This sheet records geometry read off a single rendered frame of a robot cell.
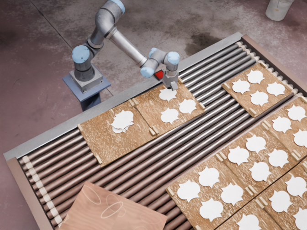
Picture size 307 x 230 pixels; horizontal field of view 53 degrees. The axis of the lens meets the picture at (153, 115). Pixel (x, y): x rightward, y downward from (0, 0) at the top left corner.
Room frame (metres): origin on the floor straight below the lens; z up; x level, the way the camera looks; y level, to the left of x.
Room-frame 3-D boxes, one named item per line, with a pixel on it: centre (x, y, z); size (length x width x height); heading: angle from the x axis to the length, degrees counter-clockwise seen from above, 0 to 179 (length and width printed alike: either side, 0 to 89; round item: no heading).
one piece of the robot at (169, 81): (1.33, -0.10, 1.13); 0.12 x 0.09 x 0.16; 31
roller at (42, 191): (1.17, -0.10, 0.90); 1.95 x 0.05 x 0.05; 130
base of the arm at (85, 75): (1.45, 0.53, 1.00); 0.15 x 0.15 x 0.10
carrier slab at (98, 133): (1.00, 0.24, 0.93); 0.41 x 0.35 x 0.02; 127
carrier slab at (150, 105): (1.25, -0.10, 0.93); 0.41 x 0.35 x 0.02; 127
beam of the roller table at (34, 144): (1.41, 0.11, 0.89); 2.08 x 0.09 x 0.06; 130
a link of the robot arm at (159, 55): (1.37, 0.01, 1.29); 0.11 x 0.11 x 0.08; 67
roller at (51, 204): (1.09, -0.17, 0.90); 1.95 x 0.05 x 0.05; 130
